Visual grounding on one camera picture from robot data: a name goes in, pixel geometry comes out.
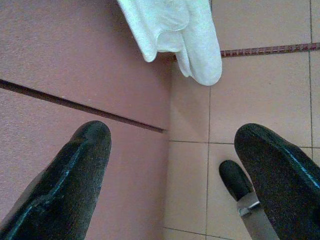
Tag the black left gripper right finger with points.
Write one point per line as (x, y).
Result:
(282, 190)

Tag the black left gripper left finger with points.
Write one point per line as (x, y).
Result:
(62, 190)

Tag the white cloth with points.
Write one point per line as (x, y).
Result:
(175, 30)

